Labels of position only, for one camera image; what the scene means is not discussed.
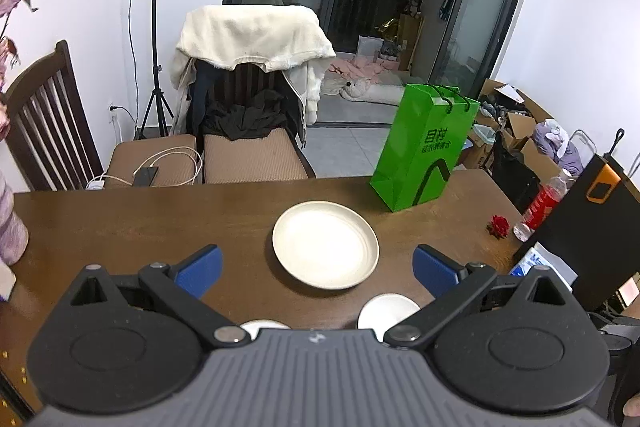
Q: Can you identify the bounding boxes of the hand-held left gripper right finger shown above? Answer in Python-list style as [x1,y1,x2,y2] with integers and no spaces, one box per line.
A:
[382,243,573,350]

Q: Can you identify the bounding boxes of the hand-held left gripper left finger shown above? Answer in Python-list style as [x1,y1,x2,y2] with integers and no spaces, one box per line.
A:
[70,243,252,350]

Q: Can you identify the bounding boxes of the white bowl with black rim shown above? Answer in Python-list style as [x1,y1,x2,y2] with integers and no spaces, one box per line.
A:
[357,293,422,338]
[241,319,292,342]

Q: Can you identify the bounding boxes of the cream round plate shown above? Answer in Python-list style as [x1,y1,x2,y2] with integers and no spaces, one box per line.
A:
[277,252,378,291]
[275,247,379,288]
[272,201,380,284]

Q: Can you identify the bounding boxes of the small red flower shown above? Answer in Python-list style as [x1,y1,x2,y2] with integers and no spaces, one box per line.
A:
[486,214,511,239]

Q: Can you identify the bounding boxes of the blue tissue pack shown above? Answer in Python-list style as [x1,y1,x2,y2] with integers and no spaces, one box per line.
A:
[509,243,578,285]

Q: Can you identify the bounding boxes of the black smartphone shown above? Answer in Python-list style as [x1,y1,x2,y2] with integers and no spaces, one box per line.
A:
[132,166,160,186]

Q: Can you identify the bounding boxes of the dark wooden dining chair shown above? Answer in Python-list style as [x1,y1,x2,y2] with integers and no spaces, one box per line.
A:
[2,39,198,192]
[192,57,317,185]

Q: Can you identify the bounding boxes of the green paper bag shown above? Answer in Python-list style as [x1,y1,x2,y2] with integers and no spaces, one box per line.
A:
[370,83,481,213]

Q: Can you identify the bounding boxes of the black backpack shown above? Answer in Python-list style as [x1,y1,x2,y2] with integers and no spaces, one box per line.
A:
[492,132,543,215]

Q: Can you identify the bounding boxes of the red label water bottle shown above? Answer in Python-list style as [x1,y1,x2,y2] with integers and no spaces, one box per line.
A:
[513,169,576,242]

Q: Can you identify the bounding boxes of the black garment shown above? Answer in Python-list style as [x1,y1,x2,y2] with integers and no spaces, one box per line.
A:
[201,89,288,141]

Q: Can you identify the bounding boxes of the beige fabric garment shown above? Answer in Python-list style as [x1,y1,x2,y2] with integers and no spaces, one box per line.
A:
[170,54,197,138]

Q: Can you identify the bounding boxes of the open cardboard box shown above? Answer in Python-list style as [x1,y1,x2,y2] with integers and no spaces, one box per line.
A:
[460,78,566,178]

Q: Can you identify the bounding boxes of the navy trousers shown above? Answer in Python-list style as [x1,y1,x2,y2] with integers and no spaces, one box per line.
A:
[189,59,223,138]

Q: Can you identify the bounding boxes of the lilac fabric bundle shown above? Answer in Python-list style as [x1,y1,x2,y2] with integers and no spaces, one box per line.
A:
[531,118,583,175]

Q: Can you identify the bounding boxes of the white plush toy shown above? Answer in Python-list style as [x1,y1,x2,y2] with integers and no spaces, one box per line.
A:
[340,77,406,105]

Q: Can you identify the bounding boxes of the purple textured vase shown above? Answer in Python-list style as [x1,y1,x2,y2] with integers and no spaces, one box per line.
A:
[0,167,29,265]

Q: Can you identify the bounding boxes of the white zip jacket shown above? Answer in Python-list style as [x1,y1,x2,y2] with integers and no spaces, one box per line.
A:
[280,57,326,142]

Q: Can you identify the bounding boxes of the pink bedding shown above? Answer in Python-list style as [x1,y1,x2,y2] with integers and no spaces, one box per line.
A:
[327,57,401,82]

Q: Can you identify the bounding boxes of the brown cardboard box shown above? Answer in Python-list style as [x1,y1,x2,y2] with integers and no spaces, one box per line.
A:
[397,12,426,72]

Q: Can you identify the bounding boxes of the translucent plastic box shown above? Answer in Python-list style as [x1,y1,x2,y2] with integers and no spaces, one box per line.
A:
[357,35,385,58]

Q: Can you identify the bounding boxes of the gold foil wrapping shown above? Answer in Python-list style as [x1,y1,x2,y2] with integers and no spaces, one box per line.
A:
[372,18,401,40]

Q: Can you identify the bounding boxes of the black light stand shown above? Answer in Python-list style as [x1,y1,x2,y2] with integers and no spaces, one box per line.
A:
[135,0,176,140]

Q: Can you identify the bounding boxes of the black phone with cable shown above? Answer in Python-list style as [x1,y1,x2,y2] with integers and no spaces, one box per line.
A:
[87,147,204,188]

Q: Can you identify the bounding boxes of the black power cable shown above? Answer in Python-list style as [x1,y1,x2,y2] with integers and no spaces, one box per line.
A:
[112,0,141,132]

